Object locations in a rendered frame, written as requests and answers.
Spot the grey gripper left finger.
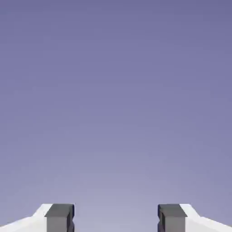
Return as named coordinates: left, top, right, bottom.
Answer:
left=0, top=203, right=75, bottom=232

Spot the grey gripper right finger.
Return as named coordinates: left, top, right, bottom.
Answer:
left=157, top=203, right=232, bottom=232

